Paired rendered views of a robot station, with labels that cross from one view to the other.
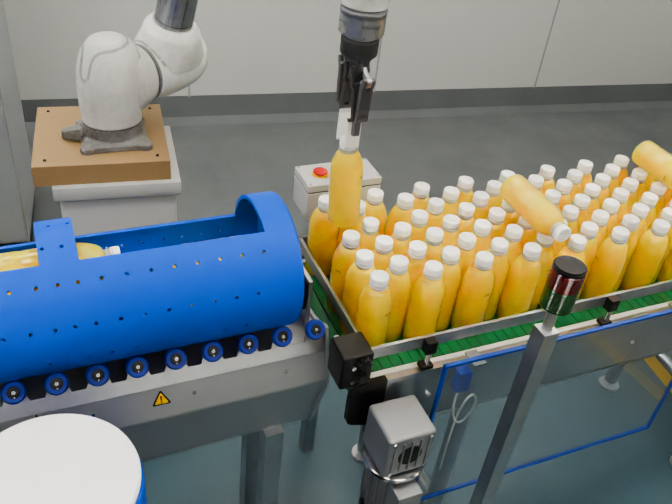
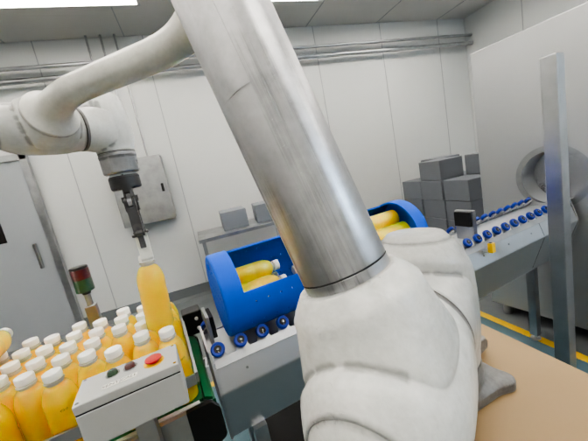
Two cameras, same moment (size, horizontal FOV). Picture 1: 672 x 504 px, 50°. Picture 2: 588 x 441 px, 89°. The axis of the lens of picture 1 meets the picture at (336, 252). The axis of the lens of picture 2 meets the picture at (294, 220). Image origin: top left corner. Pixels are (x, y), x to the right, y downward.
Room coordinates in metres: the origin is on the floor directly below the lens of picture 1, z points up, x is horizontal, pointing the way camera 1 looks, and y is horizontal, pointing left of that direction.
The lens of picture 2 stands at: (2.16, 0.47, 1.46)
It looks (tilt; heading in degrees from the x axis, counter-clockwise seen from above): 10 degrees down; 183
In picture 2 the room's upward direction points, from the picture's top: 11 degrees counter-clockwise
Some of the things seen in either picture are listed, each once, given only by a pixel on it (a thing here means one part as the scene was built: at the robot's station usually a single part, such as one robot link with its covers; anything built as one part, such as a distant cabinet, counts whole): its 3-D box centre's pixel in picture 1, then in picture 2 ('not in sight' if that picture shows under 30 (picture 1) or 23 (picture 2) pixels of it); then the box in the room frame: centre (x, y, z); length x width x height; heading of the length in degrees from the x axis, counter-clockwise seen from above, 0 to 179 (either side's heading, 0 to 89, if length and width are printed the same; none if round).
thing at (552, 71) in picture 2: not in sight; (560, 255); (0.85, 1.55, 0.85); 0.06 x 0.06 x 1.70; 27
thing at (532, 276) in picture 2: not in sight; (533, 297); (0.25, 1.86, 0.31); 0.06 x 0.06 x 0.63; 27
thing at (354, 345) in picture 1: (349, 361); (192, 321); (1.07, -0.06, 0.95); 0.10 x 0.07 x 0.10; 27
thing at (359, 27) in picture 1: (362, 20); (120, 164); (1.36, 0.01, 1.56); 0.09 x 0.09 x 0.06
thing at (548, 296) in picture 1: (559, 295); (83, 284); (1.07, -0.43, 1.18); 0.06 x 0.06 x 0.05
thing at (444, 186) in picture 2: not in sight; (455, 199); (-2.11, 2.57, 0.59); 1.20 x 0.80 x 1.19; 20
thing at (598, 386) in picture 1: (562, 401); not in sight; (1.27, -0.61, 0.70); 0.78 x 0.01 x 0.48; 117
